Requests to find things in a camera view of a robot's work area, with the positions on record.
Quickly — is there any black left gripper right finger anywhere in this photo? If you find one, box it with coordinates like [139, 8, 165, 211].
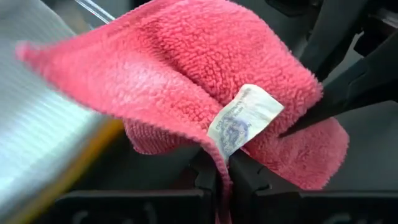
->
[228, 149, 271, 224]

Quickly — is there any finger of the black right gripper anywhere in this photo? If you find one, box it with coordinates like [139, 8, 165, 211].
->
[299, 0, 370, 82]
[279, 32, 398, 138]

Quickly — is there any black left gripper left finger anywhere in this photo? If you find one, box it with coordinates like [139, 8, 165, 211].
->
[189, 151, 219, 224]

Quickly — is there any pink microfiber towel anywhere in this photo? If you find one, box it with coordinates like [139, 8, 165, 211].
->
[15, 0, 351, 224]

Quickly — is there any orange microfiber towel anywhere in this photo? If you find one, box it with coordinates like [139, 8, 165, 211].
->
[9, 118, 125, 224]

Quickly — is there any light grey microfiber towel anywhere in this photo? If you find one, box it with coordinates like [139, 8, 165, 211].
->
[0, 0, 105, 212]

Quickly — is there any clear plastic bin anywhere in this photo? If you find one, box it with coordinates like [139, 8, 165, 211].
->
[74, 0, 116, 25]

